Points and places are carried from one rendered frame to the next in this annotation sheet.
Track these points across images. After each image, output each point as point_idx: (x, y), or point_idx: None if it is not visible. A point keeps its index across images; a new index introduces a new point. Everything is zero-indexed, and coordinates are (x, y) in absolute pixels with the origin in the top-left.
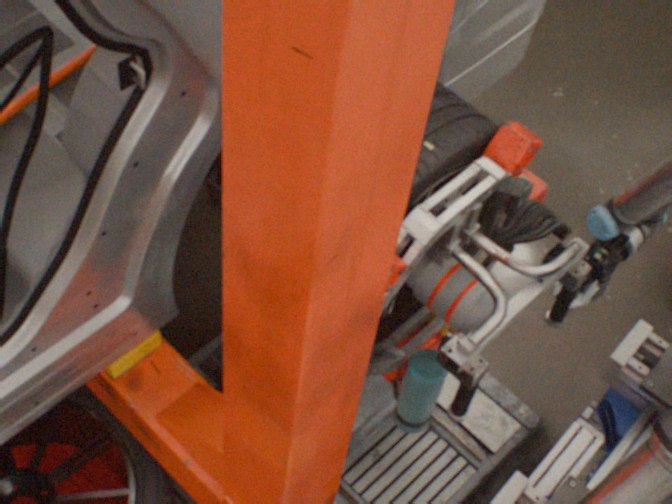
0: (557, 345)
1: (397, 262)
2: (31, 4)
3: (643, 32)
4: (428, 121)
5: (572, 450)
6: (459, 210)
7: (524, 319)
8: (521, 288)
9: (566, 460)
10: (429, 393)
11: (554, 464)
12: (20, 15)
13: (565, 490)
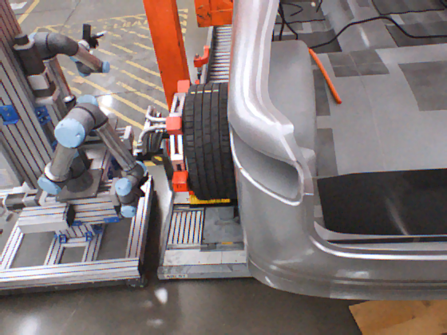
0: (174, 321)
1: (178, 88)
2: (365, 75)
3: None
4: (200, 97)
5: (134, 247)
6: (173, 100)
7: (195, 320)
8: (207, 333)
9: (134, 242)
10: None
11: (137, 238)
12: (361, 72)
13: None
